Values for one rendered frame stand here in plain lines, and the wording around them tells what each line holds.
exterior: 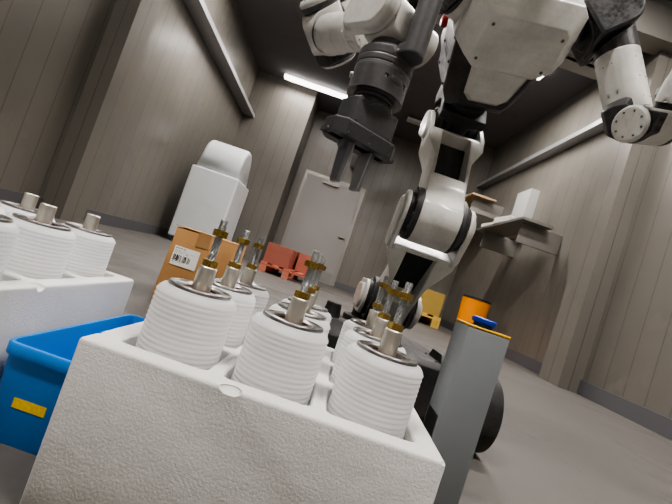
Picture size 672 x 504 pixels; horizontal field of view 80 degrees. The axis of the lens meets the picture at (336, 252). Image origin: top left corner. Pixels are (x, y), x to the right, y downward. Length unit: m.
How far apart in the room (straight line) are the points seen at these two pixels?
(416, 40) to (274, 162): 7.30
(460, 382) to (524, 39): 0.75
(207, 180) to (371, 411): 5.48
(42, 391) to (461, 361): 0.57
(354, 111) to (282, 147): 7.35
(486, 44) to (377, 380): 0.81
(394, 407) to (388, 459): 0.05
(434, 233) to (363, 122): 0.48
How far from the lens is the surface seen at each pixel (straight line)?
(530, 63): 1.12
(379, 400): 0.46
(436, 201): 1.03
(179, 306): 0.47
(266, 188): 7.79
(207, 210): 5.77
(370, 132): 0.62
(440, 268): 1.09
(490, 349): 0.70
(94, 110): 4.07
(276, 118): 8.13
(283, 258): 5.54
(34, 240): 0.71
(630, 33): 1.20
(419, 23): 0.66
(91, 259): 0.82
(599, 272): 4.10
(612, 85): 1.16
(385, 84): 0.63
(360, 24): 0.69
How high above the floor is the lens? 0.33
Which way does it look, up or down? 3 degrees up
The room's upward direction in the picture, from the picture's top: 19 degrees clockwise
